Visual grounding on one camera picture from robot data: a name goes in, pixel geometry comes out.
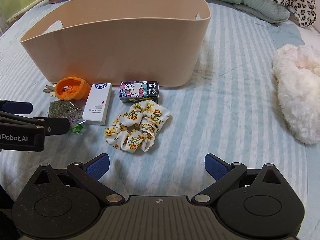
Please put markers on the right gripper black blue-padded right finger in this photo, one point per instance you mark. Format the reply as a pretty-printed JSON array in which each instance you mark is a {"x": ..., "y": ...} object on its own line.
[{"x": 225, "y": 175}]

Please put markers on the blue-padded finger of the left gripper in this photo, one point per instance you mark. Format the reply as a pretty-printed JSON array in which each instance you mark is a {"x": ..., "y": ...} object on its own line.
[{"x": 16, "y": 107}]

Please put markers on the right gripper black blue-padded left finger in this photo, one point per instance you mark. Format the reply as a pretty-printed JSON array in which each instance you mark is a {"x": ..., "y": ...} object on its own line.
[{"x": 88, "y": 175}]

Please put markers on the dried herb sachet bag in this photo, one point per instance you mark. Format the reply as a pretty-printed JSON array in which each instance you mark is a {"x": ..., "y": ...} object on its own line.
[{"x": 70, "y": 111}]

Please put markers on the orange knitted pouch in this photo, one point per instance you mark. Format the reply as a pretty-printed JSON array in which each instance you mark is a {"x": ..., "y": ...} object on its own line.
[{"x": 72, "y": 88}]

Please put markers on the yellow floral white scrunchie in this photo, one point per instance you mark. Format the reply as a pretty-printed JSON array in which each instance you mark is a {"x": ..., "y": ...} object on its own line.
[{"x": 138, "y": 127}]

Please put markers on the Hello Kitty blind box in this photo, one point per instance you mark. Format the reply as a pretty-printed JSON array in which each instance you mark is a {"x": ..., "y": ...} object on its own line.
[{"x": 137, "y": 91}]

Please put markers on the small wooden sticks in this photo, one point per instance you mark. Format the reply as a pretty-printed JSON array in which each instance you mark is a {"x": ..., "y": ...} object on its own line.
[{"x": 50, "y": 90}]

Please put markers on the light blue striped bedsheet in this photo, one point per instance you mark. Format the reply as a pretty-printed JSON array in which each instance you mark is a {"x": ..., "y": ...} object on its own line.
[{"x": 229, "y": 108}]

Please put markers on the white rectangular box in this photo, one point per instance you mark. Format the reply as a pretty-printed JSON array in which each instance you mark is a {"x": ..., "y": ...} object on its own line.
[{"x": 96, "y": 107}]

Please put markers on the white fluffy plush toy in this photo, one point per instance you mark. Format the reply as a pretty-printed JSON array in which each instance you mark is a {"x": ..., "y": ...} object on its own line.
[{"x": 296, "y": 69}]

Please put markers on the beige plastic storage basket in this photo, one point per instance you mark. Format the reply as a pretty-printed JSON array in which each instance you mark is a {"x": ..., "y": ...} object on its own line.
[{"x": 120, "y": 40}]

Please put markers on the teal quilted duvet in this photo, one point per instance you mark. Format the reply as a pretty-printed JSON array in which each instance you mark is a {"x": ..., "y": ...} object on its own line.
[{"x": 265, "y": 10}]

